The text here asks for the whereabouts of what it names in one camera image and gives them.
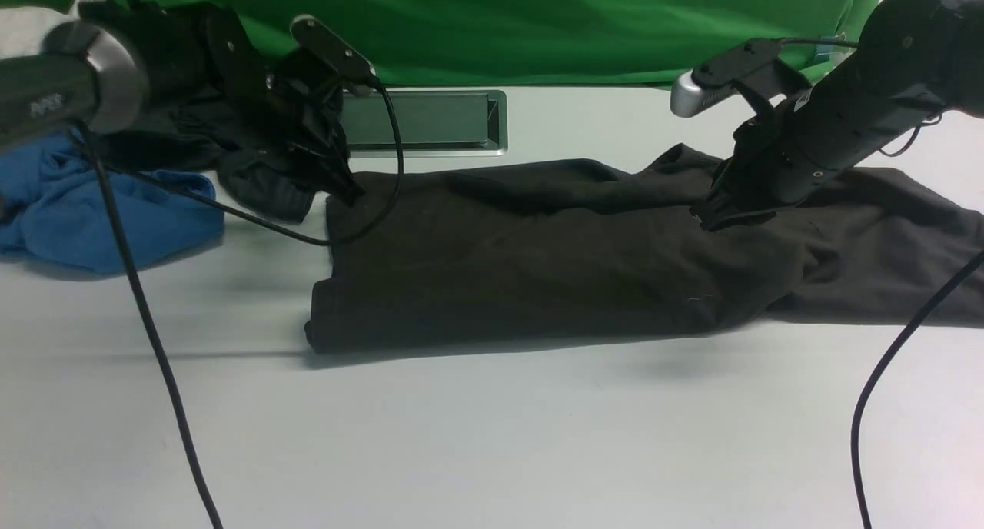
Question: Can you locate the blue binder clip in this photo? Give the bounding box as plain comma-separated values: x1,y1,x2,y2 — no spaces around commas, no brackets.
814,34,854,65

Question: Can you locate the black gripper at collar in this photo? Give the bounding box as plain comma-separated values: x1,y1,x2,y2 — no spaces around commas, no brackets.
691,91,846,232

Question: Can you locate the green backdrop cloth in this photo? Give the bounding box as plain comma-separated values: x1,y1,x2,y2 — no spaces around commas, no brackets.
0,0,886,90

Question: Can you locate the black camera cable near pile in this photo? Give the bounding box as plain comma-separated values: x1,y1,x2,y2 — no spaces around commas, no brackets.
77,83,405,529

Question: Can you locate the silver-edged wrist camera at collar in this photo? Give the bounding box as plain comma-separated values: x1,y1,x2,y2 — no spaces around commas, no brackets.
669,38,812,120

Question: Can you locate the black robot arm with PiPER label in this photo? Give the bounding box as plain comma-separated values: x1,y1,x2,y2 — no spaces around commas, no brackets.
1,2,377,204

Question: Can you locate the silver-edged wrist camera near pile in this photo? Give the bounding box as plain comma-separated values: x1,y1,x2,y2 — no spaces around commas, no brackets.
291,15,383,95

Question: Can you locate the black gripper near pile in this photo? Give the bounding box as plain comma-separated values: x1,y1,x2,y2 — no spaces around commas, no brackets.
200,6,364,205

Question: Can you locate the white crumpled garment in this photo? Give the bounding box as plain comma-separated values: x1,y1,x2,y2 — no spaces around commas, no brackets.
1,0,78,60

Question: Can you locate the recessed metal table hatch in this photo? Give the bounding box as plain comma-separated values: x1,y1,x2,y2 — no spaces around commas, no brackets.
342,90,507,158

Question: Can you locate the black robot arm at collar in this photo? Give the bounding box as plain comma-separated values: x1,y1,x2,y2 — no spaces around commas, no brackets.
671,0,983,231

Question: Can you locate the dark teal crumpled garment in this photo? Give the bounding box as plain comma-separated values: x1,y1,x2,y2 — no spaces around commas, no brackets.
96,97,315,224

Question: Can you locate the blue crumpled garment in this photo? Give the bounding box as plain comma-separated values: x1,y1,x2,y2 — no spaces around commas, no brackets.
1,133,224,276

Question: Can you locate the dark gray long-sleeve shirt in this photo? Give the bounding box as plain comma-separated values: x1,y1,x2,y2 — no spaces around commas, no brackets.
305,145,982,356

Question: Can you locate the black camera cable at collar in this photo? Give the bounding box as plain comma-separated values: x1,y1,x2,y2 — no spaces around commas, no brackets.
776,37,984,529

